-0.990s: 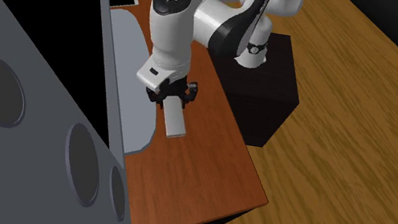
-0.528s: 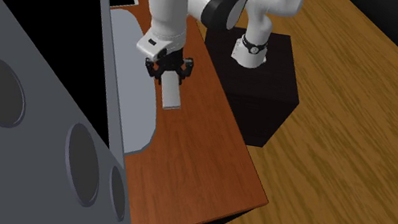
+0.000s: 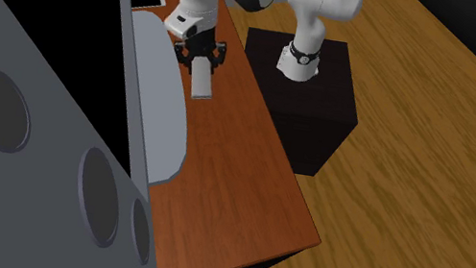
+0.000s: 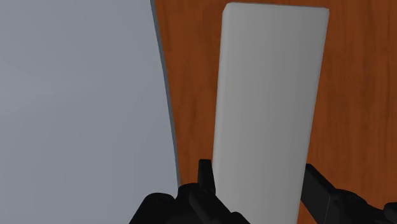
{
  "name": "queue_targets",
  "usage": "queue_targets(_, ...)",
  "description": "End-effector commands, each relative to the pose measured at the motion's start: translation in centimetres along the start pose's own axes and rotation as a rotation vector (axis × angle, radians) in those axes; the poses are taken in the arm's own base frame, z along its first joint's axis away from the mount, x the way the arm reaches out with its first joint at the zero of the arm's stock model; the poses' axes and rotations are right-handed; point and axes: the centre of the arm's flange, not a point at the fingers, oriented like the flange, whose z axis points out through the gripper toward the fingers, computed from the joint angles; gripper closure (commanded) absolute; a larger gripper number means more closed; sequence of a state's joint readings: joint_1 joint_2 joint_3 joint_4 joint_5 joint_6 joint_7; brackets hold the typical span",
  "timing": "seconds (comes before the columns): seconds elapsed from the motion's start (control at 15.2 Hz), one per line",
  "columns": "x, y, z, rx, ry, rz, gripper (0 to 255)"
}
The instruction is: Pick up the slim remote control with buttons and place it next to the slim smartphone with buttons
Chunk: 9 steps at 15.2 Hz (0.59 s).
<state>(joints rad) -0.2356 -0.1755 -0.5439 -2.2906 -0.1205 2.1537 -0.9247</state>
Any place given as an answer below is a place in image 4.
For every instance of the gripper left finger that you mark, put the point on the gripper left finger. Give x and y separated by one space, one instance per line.
198 201

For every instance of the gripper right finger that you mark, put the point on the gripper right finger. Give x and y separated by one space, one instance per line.
335 206

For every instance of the white rectangular block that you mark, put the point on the white rectangular block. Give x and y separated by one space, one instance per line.
266 108

